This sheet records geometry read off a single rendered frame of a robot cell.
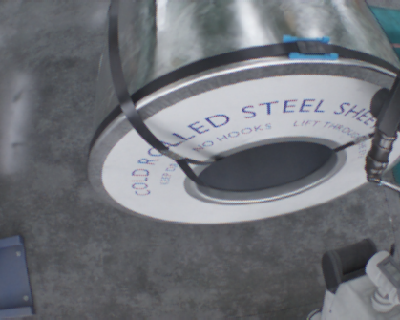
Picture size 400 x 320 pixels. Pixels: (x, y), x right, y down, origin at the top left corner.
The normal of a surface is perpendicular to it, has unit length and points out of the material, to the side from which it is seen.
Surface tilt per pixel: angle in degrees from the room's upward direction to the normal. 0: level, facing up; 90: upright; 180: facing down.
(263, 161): 12
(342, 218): 0
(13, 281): 0
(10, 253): 0
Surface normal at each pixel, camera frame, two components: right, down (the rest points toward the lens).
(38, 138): 0.03, -0.42
